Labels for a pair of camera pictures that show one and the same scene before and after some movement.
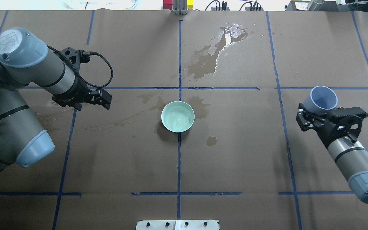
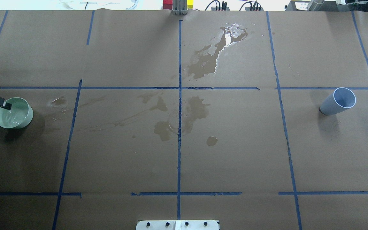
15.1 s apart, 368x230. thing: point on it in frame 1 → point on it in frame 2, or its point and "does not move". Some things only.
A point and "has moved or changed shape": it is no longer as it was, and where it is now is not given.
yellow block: (189, 3) does not move
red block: (167, 4) does not move
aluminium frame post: (180, 7) does not move
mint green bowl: (177, 116) has moved or changed shape
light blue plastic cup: (321, 98) → (341, 99)
